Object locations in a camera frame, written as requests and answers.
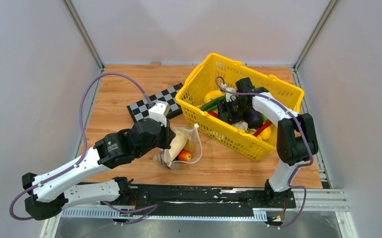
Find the yellow bell pepper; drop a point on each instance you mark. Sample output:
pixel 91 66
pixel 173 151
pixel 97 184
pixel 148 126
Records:
pixel 211 95

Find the black grey chessboard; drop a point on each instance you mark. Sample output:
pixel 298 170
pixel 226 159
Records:
pixel 140 109

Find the yellow plastic basket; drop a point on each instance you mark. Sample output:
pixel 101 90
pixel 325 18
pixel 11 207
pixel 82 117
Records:
pixel 202 81

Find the yellow lemon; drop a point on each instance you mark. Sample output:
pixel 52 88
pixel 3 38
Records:
pixel 265 134

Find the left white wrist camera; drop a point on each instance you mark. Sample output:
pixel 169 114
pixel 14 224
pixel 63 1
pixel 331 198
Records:
pixel 159 111

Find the red chili pepper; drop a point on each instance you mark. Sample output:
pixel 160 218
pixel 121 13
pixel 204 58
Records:
pixel 263 127

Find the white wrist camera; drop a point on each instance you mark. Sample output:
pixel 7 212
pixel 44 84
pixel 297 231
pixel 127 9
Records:
pixel 228 91
pixel 159 111

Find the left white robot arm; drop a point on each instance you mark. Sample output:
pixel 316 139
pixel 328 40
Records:
pixel 52 192

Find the small yellow fruit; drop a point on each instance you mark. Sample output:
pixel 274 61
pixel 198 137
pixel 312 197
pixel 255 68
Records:
pixel 187 146

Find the purple eggplant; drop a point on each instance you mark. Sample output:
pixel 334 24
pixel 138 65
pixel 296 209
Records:
pixel 253 118

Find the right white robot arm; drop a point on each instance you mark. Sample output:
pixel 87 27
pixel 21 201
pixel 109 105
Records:
pixel 296 141

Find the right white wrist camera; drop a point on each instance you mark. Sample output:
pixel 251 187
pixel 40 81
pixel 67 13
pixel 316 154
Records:
pixel 228 91

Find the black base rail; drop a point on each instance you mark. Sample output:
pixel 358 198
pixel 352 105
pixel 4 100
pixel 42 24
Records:
pixel 200 201

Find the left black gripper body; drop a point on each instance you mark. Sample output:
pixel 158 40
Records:
pixel 162 142

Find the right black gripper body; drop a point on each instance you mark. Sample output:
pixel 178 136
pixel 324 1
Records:
pixel 235 109

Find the green bean pods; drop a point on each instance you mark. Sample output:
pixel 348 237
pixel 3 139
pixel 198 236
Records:
pixel 211 105

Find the white garlic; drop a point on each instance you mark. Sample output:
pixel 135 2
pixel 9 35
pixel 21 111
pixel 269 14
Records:
pixel 241 125

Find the clear polka dot zip bag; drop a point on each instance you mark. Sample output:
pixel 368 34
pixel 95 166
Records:
pixel 196 151

